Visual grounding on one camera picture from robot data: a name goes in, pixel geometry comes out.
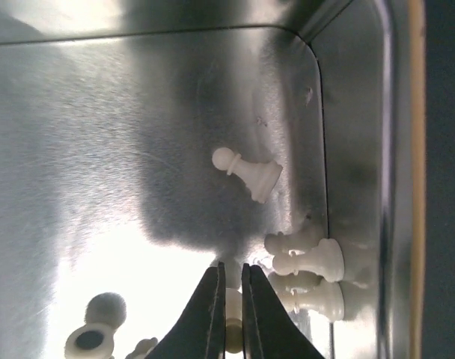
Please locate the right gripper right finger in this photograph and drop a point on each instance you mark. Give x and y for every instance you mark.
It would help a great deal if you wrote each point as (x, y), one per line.
(268, 331)

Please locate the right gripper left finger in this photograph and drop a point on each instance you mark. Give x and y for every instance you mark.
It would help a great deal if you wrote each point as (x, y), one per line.
(200, 330)

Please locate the white chess piece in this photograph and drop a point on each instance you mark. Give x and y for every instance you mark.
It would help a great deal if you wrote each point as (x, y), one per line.
(303, 240)
(324, 260)
(233, 313)
(325, 298)
(143, 348)

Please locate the white chess piece lying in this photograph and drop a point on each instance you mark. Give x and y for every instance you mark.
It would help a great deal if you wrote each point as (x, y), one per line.
(303, 240)
(325, 298)
(324, 260)

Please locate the white chess pawn lying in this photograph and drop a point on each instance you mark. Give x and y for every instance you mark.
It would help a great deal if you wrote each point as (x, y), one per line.
(259, 178)

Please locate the gold tin box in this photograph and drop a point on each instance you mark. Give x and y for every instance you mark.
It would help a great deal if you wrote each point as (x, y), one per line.
(110, 112)

